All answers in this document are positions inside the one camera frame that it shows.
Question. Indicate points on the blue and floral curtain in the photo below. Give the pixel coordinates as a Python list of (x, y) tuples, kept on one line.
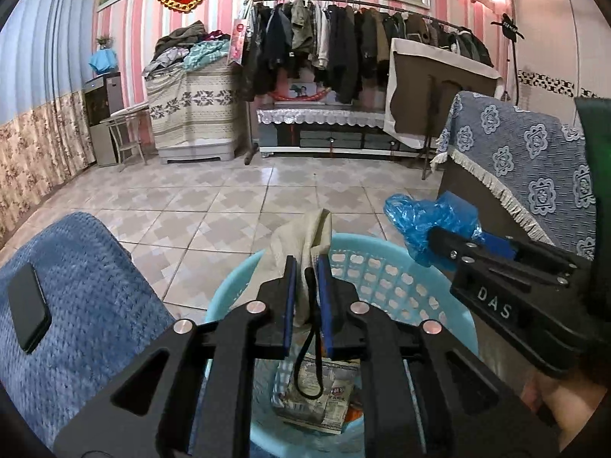
[(38, 105)]

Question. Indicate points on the black phone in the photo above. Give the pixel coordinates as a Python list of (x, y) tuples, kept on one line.
[(28, 305)]

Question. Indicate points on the cabinet under patterned cloth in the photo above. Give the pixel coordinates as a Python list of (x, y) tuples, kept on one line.
[(191, 105)]

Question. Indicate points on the red framed picture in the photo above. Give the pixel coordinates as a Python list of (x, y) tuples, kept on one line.
[(303, 91)]

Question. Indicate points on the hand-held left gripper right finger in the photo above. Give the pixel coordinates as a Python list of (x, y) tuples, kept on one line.
[(326, 305)]

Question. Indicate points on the furniture under blue floral cloth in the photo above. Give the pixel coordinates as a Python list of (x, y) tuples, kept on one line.
[(525, 152)]

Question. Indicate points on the stand with lace cloth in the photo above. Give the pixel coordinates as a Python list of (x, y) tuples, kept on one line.
[(324, 119)]

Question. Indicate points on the row of hanging clothes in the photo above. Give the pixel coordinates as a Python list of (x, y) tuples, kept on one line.
[(343, 43)]

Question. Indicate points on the grey water dispenser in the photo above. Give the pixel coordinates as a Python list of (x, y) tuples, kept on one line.
[(102, 114)]

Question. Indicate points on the small white table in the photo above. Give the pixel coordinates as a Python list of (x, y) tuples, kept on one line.
[(126, 117)]

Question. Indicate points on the light blue plastic basket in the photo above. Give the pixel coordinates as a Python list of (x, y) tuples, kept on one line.
[(382, 276)]

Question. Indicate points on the board under white cloth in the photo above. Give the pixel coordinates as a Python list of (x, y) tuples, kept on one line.
[(415, 90)]

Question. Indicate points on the blue plastic bag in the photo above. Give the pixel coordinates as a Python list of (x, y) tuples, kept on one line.
[(415, 224)]

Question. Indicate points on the pink hanging packet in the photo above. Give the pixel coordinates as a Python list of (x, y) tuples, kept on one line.
[(237, 40)]

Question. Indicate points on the blue wrapped potted plant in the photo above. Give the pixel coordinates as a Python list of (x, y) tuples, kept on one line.
[(103, 59)]

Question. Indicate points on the person's right hand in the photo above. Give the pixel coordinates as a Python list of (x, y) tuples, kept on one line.
[(568, 405)]

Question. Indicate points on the small orange peel piece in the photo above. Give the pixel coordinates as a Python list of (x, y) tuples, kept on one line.
[(355, 410)]

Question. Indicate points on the black floor stand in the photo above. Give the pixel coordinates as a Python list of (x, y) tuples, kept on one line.
[(510, 28)]

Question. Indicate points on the printed foil snack packet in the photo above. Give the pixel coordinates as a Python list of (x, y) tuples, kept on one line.
[(329, 400)]

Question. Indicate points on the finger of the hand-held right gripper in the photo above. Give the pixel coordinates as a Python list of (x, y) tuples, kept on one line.
[(460, 210), (499, 246)]

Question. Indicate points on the pile of folded clothes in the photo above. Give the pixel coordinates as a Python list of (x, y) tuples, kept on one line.
[(181, 45)]

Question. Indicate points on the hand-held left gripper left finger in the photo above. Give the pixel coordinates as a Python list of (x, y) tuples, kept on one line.
[(288, 305)]

